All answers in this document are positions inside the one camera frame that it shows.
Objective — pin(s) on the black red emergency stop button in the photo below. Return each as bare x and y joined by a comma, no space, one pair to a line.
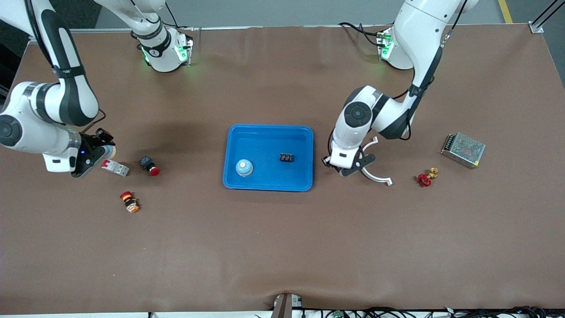
148,163

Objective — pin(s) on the blue plastic tray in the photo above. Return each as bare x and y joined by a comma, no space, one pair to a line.
265,176

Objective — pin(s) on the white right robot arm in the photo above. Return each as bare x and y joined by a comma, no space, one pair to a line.
66,97

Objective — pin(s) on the white curved plastic bracket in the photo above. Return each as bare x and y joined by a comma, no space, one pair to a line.
382,180

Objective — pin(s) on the metal mesh power supply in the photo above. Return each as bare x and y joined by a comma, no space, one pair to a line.
463,150

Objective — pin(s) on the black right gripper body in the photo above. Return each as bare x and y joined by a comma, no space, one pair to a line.
91,146

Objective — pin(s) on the aluminium frame corner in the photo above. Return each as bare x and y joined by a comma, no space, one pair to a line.
536,27

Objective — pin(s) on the red orange push button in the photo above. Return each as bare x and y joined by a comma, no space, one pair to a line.
129,202

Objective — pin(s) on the white red circuit breaker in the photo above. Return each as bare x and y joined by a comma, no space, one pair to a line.
117,168

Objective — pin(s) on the brown table mat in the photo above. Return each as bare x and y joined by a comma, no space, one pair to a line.
282,243

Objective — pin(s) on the light blue call bell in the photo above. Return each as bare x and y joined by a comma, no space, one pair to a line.
243,168
111,152

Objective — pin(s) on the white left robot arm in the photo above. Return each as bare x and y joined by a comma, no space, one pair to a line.
362,115

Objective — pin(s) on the black capacitor with terminals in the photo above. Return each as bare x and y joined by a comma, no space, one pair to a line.
286,157

